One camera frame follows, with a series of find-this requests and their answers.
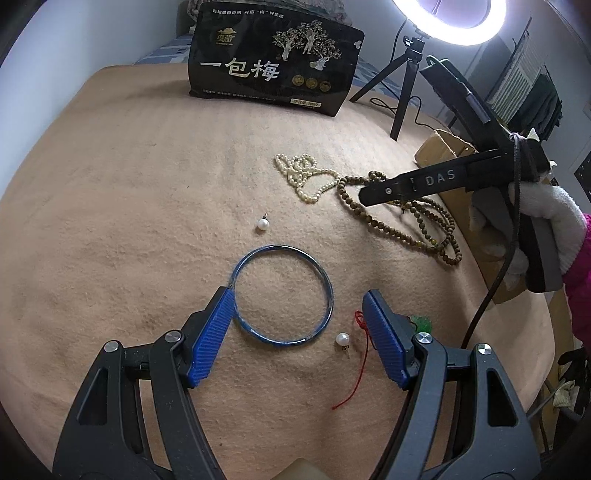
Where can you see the dark hanging clothes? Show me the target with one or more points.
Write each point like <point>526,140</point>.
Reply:
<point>547,106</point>

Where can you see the black clothes rack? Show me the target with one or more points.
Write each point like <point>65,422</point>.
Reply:
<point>526,41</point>

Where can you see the person's right forearm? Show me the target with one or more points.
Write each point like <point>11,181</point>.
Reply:
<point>582,277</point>

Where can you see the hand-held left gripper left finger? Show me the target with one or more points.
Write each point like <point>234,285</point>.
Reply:
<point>212,337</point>

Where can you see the black snack bag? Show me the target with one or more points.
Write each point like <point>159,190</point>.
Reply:
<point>272,55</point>

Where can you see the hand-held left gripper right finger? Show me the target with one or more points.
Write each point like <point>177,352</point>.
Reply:
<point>385,341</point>

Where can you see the patterned pillow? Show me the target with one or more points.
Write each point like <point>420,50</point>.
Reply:
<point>189,14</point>

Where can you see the pearl earring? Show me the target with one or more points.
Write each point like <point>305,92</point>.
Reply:
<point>262,225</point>
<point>342,339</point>

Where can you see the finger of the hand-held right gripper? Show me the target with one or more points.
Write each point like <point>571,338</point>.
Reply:
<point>461,97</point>
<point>415,184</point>

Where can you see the white hanging cloth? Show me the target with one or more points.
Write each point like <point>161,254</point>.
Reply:
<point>515,74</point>

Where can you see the black tripod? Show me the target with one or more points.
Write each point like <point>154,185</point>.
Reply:
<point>406,83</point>

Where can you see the person's right hand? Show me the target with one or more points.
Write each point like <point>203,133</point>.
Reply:
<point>561,207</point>

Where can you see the blue bangle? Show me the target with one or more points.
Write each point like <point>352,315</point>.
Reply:
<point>328,295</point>

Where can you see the cardboard box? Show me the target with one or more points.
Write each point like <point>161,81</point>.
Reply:
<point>443,147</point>

